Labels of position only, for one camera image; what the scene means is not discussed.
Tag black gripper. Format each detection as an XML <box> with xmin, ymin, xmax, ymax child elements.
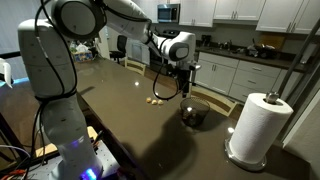
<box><xmin>175</xmin><ymin>66</ymin><xmax>193</xmax><ymax>99</ymax></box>

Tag light wooden chair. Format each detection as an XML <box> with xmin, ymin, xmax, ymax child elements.
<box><xmin>124</xmin><ymin>56</ymin><xmax>147</xmax><ymax>77</ymax></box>
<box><xmin>191</xmin><ymin>85</ymin><xmax>239</xmax><ymax>118</ymax></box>

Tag white lower kitchen cabinets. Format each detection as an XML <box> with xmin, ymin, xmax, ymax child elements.
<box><xmin>194</xmin><ymin>52</ymin><xmax>303</xmax><ymax>103</ymax></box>

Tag black coffee maker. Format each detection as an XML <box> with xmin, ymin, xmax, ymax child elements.
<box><xmin>200</xmin><ymin>34</ymin><xmax>212</xmax><ymax>48</ymax></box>

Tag dark kitchen worktop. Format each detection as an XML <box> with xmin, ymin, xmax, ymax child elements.
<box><xmin>194</xmin><ymin>44</ymin><xmax>308</xmax><ymax>73</ymax></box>

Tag black office chair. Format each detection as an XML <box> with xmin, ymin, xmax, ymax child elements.
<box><xmin>109</xmin><ymin>34</ymin><xmax>129</xmax><ymax>65</ymax></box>

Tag white paper towel roll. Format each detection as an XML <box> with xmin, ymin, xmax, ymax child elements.
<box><xmin>229</xmin><ymin>92</ymin><xmax>295</xmax><ymax>164</ymax></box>

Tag white upper kitchen cabinet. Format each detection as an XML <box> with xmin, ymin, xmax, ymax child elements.
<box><xmin>213</xmin><ymin>0</ymin><xmax>267</xmax><ymax>22</ymax></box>
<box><xmin>178</xmin><ymin>0</ymin><xmax>217</xmax><ymax>28</ymax></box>
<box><xmin>255</xmin><ymin>0</ymin><xmax>320</xmax><ymax>36</ymax></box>

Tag stainless steel microwave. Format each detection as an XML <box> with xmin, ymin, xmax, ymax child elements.
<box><xmin>157</xmin><ymin>3</ymin><xmax>181</xmax><ymax>24</ymax></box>

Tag dark cooking pot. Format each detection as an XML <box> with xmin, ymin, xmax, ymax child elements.
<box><xmin>246</xmin><ymin>38</ymin><xmax>278</xmax><ymax>60</ymax></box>

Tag metal paper towel holder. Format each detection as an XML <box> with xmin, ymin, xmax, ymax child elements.
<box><xmin>224</xmin><ymin>91</ymin><xmax>281</xmax><ymax>173</ymax></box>

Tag wooden cutting board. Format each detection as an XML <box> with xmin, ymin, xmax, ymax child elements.
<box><xmin>259</xmin><ymin>33</ymin><xmax>287</xmax><ymax>51</ymax></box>

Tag tissue box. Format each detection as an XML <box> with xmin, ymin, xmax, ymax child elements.
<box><xmin>69</xmin><ymin>41</ymin><xmax>95</xmax><ymax>64</ymax></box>

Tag grey metal stand pole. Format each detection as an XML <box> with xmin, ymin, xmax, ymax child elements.
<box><xmin>277</xmin><ymin>17</ymin><xmax>320</xmax><ymax>98</ymax></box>

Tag white plastic device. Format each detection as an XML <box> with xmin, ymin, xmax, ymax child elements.
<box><xmin>0</xmin><ymin>57</ymin><xmax>15</xmax><ymax>90</ymax></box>

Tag black wire mesh basket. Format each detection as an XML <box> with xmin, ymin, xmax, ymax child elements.
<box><xmin>179</xmin><ymin>96</ymin><xmax>211</xmax><ymax>128</ymax></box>

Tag black looped gripper cable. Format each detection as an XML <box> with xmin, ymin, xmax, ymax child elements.
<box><xmin>152</xmin><ymin>35</ymin><xmax>184</xmax><ymax>101</ymax></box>

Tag perforated metal robot base plate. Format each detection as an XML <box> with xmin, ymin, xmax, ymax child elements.
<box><xmin>24</xmin><ymin>139</ymin><xmax>122</xmax><ymax>180</ymax></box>

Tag black cable bundle along arm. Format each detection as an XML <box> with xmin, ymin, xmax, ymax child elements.
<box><xmin>29</xmin><ymin>0</ymin><xmax>78</xmax><ymax>168</ymax></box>

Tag orange wires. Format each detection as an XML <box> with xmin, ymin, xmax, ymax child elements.
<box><xmin>0</xmin><ymin>168</ymin><xmax>28</xmax><ymax>180</ymax></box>

